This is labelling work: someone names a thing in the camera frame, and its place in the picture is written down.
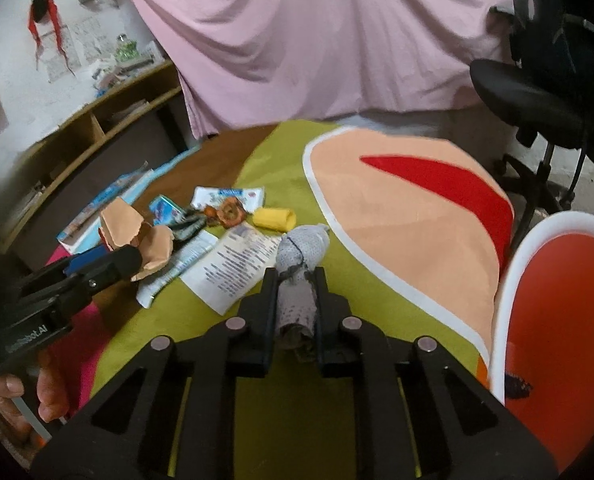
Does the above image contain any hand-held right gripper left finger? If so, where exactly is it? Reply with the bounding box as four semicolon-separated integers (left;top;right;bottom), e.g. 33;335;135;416
29;267;278;480

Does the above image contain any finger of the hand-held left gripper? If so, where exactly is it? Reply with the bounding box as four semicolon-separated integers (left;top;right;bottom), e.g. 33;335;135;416
83;246;143;292

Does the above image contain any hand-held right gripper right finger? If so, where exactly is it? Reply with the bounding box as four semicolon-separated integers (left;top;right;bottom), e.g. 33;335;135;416
313;266;560;480

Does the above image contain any brown paper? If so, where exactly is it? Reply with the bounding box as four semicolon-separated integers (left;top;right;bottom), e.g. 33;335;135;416
99;197;175;282

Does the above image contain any grey speckled cloth roll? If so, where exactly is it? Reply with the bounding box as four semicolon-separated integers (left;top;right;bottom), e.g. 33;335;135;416
276;224;330;361

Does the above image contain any long white plastic wrapper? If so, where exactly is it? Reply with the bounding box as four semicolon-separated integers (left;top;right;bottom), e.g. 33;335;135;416
136;231;218;309

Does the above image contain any dark wrapper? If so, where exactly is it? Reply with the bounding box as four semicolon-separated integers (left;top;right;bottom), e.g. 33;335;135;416
169;210;208;241

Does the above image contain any red basin with white rim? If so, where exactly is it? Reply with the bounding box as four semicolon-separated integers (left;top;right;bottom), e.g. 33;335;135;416
489;210;594;476

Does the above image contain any person's left hand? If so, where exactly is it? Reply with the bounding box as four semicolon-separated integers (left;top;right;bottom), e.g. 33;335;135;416
0;350;70;441

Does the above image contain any white printed leaflet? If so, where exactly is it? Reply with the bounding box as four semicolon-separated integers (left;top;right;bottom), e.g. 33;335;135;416
181;225;284;316

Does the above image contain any magenta cloth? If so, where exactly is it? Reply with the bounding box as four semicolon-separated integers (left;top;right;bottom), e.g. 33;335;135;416
44;252;144;411

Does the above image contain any long blue and white box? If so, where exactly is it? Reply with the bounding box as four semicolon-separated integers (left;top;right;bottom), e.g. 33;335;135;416
56;170;154;254

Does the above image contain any small blue packet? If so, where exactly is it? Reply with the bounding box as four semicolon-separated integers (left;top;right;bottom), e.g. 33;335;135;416
149;195;186;226

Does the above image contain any yellow roll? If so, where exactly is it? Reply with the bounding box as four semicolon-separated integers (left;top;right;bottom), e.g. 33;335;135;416
253;206;297;233

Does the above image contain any light blue paper sheet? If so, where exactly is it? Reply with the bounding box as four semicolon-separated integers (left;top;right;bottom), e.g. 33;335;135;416
127;147;201;203

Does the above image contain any white wrapper with blue print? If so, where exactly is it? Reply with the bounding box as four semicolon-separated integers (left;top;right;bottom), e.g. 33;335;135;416
193;186;266;211

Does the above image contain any wooden shelf unit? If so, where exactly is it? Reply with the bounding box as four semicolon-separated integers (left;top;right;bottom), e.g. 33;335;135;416
0;60;195;261

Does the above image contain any stack of papers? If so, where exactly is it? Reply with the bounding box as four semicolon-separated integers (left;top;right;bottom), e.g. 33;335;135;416
93;57;158;95

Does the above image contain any glass jar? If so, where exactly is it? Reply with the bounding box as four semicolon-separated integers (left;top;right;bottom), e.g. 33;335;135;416
116;34;138;62

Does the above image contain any red hanging ribbon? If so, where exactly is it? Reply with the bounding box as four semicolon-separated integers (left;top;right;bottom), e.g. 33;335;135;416
28;0;76;79

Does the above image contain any pink hanging sheet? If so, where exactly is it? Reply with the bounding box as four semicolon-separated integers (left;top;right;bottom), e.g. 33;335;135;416
119;0;520;138

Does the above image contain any black office chair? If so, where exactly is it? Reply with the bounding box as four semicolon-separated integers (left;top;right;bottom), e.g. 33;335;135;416
469;0;594;243

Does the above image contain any white wall calendar sheet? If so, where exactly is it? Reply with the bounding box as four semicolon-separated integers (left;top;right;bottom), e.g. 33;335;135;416
47;15;104;84

